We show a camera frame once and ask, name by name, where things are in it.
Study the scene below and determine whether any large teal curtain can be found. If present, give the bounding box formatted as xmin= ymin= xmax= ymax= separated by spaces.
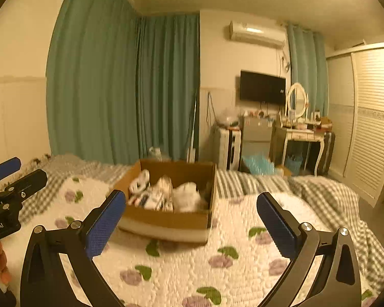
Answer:
xmin=46 ymin=0 xmax=200 ymax=164

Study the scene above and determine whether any white dressing table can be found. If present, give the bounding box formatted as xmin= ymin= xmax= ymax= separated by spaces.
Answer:
xmin=269 ymin=122 xmax=336 ymax=176

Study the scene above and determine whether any white fluffy sock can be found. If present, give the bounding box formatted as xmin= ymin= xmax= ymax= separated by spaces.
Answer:
xmin=171 ymin=182 xmax=208 ymax=213

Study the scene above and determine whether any black wall television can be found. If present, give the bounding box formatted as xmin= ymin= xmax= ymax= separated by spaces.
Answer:
xmin=239 ymin=70 xmax=286 ymax=106

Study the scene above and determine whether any white louvered wardrobe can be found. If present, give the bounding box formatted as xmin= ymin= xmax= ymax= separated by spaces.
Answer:
xmin=327 ymin=42 xmax=384 ymax=206

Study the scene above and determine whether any brown cardboard box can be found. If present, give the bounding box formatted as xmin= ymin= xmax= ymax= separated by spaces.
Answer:
xmin=114 ymin=159 xmax=216 ymax=244

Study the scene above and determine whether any narrow teal curtain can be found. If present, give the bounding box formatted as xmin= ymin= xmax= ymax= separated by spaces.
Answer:
xmin=286 ymin=23 xmax=329 ymax=116

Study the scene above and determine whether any silver mini fridge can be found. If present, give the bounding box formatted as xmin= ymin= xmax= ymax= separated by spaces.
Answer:
xmin=242 ymin=116 xmax=273 ymax=158

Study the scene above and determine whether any white floral quilt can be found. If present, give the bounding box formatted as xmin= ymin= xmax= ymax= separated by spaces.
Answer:
xmin=0 ymin=175 xmax=382 ymax=307

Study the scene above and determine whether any small white patterned sock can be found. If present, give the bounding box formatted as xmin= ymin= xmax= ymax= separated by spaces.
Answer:
xmin=128 ymin=175 xmax=174 ymax=212

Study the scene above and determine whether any white oval vanity mirror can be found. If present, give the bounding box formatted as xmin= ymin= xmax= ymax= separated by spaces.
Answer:
xmin=286 ymin=82 xmax=309 ymax=120

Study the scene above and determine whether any clear water jug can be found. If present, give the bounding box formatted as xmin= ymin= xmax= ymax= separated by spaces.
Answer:
xmin=147 ymin=147 xmax=171 ymax=161

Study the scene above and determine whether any white air conditioner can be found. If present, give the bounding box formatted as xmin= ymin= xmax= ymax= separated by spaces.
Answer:
xmin=229 ymin=21 xmax=286 ymax=49

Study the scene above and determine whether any grey checked bed sheet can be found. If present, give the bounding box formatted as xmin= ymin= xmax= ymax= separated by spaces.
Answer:
xmin=0 ymin=155 xmax=384 ymax=292

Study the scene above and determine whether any white green bunny sock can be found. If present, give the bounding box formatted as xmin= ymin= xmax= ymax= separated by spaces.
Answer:
xmin=129 ymin=169 xmax=150 ymax=195

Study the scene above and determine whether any white suitcase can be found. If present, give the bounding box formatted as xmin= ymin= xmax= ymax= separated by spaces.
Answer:
xmin=214 ymin=127 xmax=241 ymax=170

